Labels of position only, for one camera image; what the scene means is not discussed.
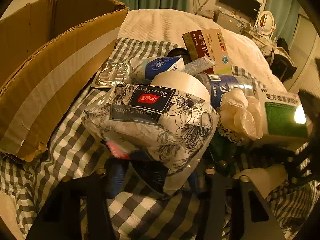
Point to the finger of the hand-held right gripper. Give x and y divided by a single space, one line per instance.
300 162

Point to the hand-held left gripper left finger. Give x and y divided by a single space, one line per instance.
117 177

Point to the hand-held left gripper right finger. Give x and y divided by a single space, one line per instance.
215 187

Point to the green white medicine box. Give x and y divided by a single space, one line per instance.
280 120

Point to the floral tissue pack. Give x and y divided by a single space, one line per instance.
150 130

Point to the white ointment tube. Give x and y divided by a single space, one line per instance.
200 66

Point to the brown cardboard box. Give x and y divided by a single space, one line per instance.
50 67

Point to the pink plastic item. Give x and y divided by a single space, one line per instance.
117 151

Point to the black pouch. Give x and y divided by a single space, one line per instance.
150 175

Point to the dark green packet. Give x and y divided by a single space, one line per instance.
220 145

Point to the white sliding wardrobe doors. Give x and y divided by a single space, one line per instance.
305 55

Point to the chair with black clothes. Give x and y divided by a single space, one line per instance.
282 62

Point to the checkered blanket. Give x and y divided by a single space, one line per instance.
75 135

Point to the white lace cloth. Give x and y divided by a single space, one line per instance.
237 115

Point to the white dressing table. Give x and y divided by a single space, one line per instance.
260 40

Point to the blue labelled clear bottle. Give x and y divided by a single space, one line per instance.
225 82

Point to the white oval mirror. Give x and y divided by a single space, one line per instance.
266 22

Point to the silver blister pack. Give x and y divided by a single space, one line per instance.
112 73

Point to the teal curtain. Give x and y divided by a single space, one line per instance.
282 2

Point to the blue tissue pack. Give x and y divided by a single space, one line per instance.
160 66

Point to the tan red medicine box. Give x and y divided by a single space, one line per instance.
210 45

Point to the grey cabinet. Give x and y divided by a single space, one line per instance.
228 21

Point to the black television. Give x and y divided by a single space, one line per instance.
240 0

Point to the thin tripod stand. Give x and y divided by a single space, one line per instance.
203 3

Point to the white bedspread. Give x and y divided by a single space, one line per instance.
162 25

